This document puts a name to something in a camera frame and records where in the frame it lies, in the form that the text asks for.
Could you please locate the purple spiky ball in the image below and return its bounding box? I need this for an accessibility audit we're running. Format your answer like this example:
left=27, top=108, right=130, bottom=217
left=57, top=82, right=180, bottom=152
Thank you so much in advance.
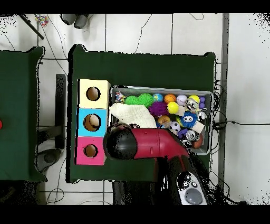
left=148, top=101, right=168, bottom=119

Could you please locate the orange basketball toy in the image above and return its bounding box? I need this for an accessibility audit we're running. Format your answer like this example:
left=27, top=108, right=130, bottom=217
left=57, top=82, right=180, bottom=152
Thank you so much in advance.
left=163, top=94, right=176, bottom=104

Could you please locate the yellow tennis ball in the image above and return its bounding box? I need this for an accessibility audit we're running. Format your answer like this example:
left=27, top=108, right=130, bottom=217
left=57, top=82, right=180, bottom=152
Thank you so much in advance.
left=167, top=101, right=180, bottom=115

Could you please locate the blue fuzzy monster toy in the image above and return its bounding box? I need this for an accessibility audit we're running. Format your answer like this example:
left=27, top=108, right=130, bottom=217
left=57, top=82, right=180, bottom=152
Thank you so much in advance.
left=180, top=111, right=198, bottom=129

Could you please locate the small colourful object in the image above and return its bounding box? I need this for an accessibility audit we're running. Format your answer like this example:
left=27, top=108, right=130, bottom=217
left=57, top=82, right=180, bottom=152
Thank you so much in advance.
left=34, top=14, right=49, bottom=27

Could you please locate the black rod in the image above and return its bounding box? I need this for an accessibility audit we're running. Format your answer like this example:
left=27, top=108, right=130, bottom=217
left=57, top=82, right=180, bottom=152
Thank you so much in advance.
left=16, top=14, right=45, bottom=40

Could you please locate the white baseball toy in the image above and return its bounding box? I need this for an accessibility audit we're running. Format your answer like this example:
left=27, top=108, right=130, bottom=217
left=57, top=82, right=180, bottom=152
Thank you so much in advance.
left=176, top=94, right=188, bottom=106

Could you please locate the wooden box with three holes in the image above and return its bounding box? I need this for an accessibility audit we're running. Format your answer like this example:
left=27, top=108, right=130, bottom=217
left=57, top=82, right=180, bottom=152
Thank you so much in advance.
left=75, top=79, right=112, bottom=166

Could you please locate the cream muslin cloth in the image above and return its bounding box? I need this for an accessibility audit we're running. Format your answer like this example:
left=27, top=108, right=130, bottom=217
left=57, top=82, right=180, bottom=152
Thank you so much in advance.
left=109, top=103, right=158, bottom=129

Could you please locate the shallow clear mesh bin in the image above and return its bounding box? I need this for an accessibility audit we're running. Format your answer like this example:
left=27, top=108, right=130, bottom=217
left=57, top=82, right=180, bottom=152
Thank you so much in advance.
left=107, top=86, right=214, bottom=156

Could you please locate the side table with green cloth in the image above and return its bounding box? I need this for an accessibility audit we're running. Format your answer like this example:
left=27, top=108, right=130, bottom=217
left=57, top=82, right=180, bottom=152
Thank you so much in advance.
left=0, top=46, right=45, bottom=183

